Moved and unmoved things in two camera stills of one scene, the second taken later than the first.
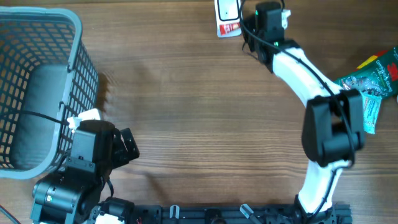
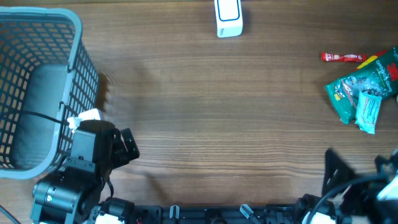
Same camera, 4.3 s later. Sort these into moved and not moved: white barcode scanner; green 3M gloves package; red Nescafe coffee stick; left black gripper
Moved: red Nescafe coffee stick
Not moved: green 3M gloves package; white barcode scanner; left black gripper
